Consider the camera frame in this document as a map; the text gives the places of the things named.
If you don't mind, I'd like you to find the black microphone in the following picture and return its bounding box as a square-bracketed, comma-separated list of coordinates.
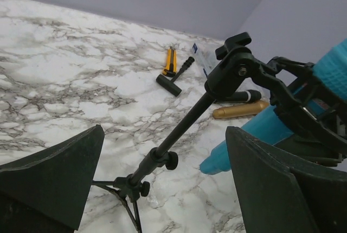
[214, 89, 262, 103]

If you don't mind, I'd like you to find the gold microphone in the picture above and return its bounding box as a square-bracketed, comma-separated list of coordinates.
[212, 100, 269, 119]

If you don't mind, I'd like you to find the yellow utility knife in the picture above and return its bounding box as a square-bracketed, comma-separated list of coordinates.
[162, 47, 177, 77]

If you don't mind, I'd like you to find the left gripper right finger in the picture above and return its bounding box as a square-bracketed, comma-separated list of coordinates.
[226, 126, 346, 232]

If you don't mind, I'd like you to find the clear plastic screw box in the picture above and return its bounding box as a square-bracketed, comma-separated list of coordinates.
[191, 43, 219, 78]

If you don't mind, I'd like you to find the black tripod mic stand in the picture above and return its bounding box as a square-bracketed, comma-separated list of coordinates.
[91, 31, 347, 233]

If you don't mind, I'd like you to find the black T-handle tool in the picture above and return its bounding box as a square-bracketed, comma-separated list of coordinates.
[156, 56, 195, 96]

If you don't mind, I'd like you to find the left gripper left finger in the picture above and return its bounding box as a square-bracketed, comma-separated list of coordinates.
[1, 125, 105, 230]

